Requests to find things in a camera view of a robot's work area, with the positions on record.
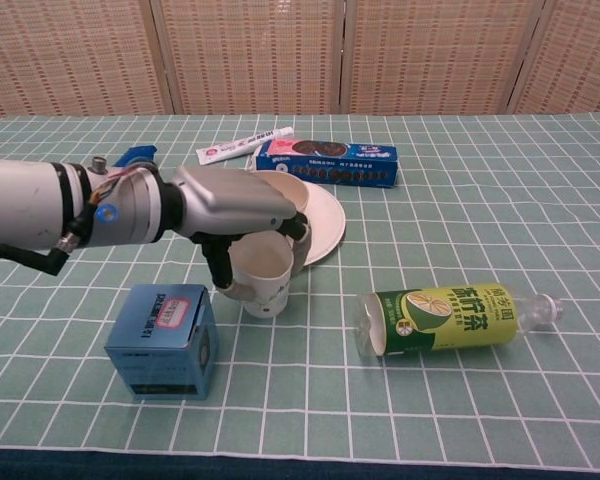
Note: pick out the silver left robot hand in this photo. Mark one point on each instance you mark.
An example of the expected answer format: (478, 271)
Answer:
(230, 200)

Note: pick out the beige bowl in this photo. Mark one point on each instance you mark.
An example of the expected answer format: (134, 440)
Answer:
(295, 192)

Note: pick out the white paper cup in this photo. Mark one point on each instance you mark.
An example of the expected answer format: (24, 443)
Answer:
(265, 260)

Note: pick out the white paper plate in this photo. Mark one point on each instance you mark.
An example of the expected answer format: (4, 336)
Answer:
(325, 220)

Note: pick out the white toothpaste tube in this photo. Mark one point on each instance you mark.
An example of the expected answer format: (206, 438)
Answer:
(230, 148)

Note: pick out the blue snack packet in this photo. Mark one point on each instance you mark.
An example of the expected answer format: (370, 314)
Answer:
(140, 152)

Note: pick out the blue cookie box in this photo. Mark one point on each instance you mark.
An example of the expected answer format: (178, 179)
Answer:
(330, 170)

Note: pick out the bamboo folding screen panel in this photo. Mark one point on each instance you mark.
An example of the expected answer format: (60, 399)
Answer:
(70, 50)
(250, 50)
(440, 50)
(580, 50)

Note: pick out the light blue cardboard box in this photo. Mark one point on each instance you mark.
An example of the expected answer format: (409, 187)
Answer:
(155, 350)

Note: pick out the green checked tablecloth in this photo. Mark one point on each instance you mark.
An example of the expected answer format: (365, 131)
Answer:
(330, 400)

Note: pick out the green label tea bottle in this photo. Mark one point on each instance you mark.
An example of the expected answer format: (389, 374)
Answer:
(455, 320)

